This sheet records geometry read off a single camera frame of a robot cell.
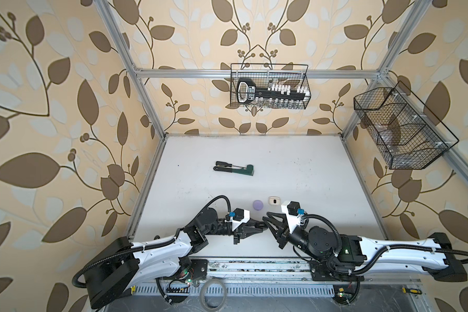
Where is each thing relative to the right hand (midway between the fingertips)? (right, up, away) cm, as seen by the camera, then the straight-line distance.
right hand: (265, 217), depth 65 cm
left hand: (-2, -3, +2) cm, 4 cm away
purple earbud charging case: (0, -3, +27) cm, 27 cm away
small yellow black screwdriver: (+54, -28, +5) cm, 61 cm away
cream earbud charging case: (+8, -1, +28) cm, 29 cm away
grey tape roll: (-22, -29, +2) cm, 36 cm away
